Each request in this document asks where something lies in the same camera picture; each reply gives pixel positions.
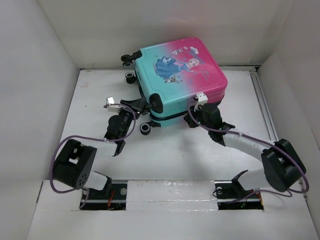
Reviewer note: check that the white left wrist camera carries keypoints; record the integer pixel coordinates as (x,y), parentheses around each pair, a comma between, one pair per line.
(111,106)

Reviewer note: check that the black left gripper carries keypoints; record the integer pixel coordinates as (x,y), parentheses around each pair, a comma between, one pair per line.
(138,104)

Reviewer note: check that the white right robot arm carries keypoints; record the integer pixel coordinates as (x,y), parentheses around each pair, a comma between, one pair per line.
(281,165)

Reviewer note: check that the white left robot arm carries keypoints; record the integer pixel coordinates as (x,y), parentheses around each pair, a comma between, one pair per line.
(71,162)

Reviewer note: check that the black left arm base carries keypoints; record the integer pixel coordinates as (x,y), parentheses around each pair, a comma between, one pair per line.
(113,197)

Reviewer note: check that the white foam cover panel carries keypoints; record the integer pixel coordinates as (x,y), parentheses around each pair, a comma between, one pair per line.
(171,195)

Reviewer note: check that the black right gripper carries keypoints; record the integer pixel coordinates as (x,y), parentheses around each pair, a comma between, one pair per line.
(190,124)

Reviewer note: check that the pink teal kids suitcase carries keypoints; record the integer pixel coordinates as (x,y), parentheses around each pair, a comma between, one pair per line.
(169,74)

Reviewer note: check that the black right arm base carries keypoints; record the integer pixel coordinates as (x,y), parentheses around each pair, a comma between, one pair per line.
(231,195)

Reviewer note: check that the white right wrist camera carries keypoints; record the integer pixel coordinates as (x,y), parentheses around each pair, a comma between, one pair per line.
(200,99)

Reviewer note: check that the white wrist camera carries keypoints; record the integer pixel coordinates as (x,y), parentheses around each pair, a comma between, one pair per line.
(200,99)
(111,106)

